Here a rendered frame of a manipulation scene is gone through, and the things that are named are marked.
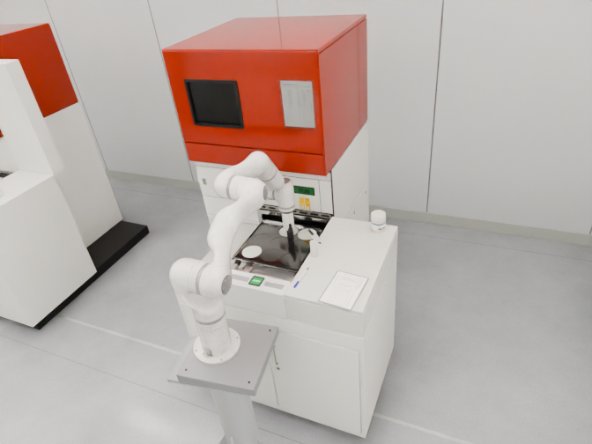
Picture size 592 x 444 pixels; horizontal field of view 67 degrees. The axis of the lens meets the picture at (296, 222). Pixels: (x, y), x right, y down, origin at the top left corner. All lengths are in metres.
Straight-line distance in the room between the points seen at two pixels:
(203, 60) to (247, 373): 1.40
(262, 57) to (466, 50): 1.73
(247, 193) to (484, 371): 1.85
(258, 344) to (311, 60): 1.20
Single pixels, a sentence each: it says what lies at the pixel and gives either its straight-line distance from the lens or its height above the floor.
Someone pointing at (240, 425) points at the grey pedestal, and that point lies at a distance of 2.23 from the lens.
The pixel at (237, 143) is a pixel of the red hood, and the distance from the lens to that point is 2.33.
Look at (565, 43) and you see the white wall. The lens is 3.43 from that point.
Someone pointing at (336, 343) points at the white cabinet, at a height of 0.75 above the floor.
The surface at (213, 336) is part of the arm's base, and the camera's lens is 1.79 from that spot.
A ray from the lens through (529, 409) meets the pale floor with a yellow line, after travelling 2.87.
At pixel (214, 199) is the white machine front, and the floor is 0.96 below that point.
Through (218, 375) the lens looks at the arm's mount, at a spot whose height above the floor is 0.86.
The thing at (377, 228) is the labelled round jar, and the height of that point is 1.00.
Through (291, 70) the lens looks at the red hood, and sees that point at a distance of 2.05.
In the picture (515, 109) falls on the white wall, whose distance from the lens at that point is 3.55.
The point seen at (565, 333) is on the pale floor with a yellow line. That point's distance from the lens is 3.30.
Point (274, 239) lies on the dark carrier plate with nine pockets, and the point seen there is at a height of 0.90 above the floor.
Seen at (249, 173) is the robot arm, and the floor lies 1.44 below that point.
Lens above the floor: 2.26
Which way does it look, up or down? 34 degrees down
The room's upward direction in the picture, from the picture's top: 7 degrees counter-clockwise
